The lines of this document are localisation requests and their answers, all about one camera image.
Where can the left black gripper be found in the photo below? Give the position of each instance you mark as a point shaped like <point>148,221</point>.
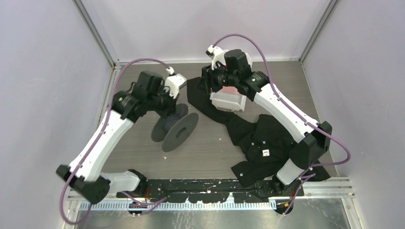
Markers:
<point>172,107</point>

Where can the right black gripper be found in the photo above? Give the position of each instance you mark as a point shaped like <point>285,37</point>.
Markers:
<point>207,80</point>

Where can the dark grey cable spool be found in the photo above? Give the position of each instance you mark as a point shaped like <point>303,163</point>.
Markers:
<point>176,129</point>

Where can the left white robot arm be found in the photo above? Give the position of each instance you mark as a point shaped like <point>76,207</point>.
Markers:
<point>149,93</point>

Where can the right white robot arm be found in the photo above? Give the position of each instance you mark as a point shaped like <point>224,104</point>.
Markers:
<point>313,138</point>

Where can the clear near bin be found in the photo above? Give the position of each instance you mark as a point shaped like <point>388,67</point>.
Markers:
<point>228,98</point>

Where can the black shirt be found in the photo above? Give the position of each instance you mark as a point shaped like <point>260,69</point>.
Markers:
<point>266,144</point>

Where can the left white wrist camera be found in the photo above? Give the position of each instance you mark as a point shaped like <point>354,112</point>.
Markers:
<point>173,83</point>

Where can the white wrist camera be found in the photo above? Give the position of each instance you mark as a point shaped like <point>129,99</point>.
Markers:
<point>217,56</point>
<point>173,83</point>

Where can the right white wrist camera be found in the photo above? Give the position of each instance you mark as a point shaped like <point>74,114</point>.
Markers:
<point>217,56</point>

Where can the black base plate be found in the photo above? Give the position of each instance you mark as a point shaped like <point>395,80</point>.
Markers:
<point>212,191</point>

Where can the slotted cable duct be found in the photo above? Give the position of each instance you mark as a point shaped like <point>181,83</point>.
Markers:
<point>227,205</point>

